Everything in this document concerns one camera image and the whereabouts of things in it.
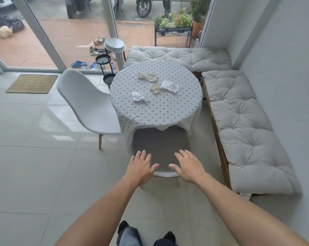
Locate person's left hand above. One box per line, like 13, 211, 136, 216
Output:
125, 150, 160, 188

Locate person's right hand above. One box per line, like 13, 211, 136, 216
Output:
169, 150, 208, 185

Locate person's right forearm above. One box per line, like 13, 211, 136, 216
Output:
195, 174, 309, 246

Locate person's left forearm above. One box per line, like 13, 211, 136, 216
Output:
54, 177, 142, 246

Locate grey seat chair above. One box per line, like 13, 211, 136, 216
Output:
132, 127, 191, 188

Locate wooden bench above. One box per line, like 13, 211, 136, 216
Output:
200, 73, 240, 195

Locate white dotted tablecloth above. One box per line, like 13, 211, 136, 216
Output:
109, 59, 203, 154

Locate long cream tufted cushion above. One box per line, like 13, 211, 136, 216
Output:
202, 70, 303, 195

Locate white balled crumpled cloth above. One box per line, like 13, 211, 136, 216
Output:
132, 92, 150, 103

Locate white flat crumpled cloth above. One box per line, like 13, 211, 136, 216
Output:
161, 80, 181, 93

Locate white plastic chair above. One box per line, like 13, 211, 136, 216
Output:
56, 69, 123, 151

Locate person's left leg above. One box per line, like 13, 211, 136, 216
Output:
117, 220, 155, 246

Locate person's leg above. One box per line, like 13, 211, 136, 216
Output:
117, 220, 155, 246
153, 231, 179, 246

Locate person's right leg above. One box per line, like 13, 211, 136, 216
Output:
153, 231, 179, 246

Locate large beige crumpled cloth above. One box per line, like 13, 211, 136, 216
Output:
137, 71, 159, 83

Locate short cream tufted cushion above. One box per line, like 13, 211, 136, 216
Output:
125, 45, 232, 73

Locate black tiered metal stand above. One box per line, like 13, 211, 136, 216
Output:
95, 47, 127, 90

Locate grey shoes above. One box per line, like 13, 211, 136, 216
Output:
89, 46, 107, 56

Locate white round tray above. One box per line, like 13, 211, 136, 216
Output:
104, 37, 126, 53

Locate black metal plant stand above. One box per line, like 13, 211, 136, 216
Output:
154, 22, 193, 49

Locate woven straw doormat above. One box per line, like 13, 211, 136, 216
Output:
5, 74, 59, 94

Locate terracotta plant pot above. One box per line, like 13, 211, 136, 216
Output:
192, 20, 204, 39

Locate green potted plants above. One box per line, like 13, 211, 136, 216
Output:
154, 8, 194, 30

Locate tall green plant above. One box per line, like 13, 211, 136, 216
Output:
189, 0, 213, 23

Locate black motorbike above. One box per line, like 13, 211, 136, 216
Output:
135, 0, 153, 19

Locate dark scooter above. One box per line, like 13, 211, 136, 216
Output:
64, 0, 93, 20

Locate black bag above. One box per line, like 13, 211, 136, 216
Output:
0, 15, 25, 33

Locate cream bag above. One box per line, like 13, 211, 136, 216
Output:
0, 25, 14, 39

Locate white sliding door frame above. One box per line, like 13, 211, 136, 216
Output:
0, 0, 126, 74

